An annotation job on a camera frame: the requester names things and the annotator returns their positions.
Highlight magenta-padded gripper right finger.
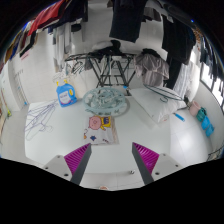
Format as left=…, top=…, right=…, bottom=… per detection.
left=131, top=141, right=184, bottom=187

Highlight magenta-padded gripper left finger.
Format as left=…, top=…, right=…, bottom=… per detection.
left=43, top=143, right=93, bottom=187

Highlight cartoon print towel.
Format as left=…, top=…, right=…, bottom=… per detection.
left=83, top=114, right=120, bottom=146

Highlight pale green round peg hanger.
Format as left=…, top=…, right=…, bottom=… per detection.
left=82, top=87, right=129, bottom=117

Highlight white pillow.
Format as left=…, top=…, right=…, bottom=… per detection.
left=129, top=87, right=188, bottom=124

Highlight blue detergent bottle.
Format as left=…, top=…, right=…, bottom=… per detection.
left=55, top=79, right=78, bottom=108

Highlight blue containers group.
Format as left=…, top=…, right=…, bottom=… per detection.
left=195, top=107, right=215, bottom=138

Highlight pink bucket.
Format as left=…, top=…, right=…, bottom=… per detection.
left=189, top=100, right=202, bottom=117

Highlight grey garment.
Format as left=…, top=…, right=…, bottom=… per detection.
left=133, top=52, right=170, bottom=88

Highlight black folding drying rack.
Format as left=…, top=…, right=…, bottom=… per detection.
left=64, top=51, right=136, bottom=88

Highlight window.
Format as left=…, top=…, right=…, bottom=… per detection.
left=199, top=56, right=224, bottom=111

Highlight hanging dark clothes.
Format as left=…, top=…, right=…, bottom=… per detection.
left=109, top=0, right=198, bottom=89

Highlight hanging colourful clothes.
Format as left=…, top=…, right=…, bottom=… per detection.
left=4, top=0, right=89, bottom=63

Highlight white wire hanger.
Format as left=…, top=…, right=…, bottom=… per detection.
left=25, top=116, right=54, bottom=142

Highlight purple wire hanger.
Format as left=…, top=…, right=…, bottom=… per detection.
left=24, top=99, right=59, bottom=134

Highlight dark green wire hanger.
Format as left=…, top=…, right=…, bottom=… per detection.
left=143, top=83, right=184, bottom=104

